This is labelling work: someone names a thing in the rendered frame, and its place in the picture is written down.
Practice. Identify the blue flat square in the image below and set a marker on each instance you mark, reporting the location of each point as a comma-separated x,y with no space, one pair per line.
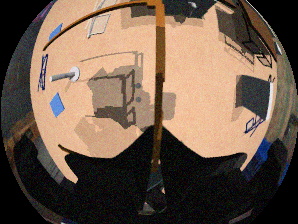
54,33
57,105

